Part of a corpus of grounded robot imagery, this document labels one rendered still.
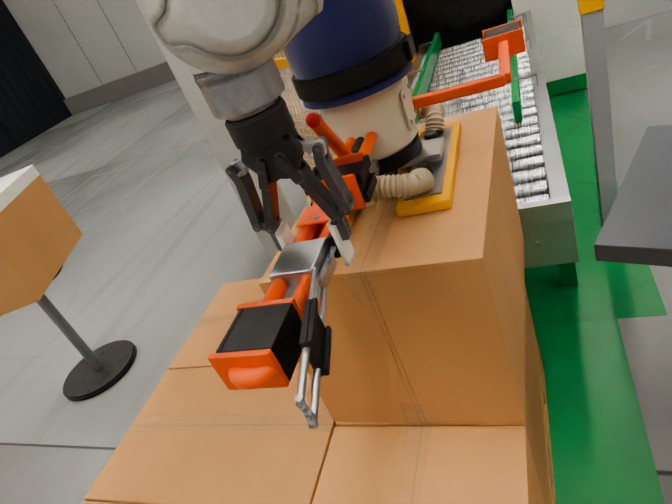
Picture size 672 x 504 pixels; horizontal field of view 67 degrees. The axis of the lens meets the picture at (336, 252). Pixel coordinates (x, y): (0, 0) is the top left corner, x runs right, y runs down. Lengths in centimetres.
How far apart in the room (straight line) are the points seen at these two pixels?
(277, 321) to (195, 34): 29
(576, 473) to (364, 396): 76
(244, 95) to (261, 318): 24
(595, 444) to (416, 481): 77
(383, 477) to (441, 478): 11
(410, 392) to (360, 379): 10
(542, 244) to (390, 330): 78
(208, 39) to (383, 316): 62
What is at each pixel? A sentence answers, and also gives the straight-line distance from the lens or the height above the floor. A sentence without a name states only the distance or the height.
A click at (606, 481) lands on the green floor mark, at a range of 164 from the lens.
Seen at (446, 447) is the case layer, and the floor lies 54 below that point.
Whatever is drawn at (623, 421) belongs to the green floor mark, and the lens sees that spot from 175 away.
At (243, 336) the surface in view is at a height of 110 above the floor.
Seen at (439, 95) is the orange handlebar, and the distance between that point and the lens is 104.
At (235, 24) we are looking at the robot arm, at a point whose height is 137.
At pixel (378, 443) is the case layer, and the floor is 54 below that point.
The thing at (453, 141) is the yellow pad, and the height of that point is 97.
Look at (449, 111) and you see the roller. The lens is 259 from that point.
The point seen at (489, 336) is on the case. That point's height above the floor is 78.
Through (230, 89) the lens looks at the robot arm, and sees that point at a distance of 57.
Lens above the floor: 140
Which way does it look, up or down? 30 degrees down
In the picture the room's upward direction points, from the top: 23 degrees counter-clockwise
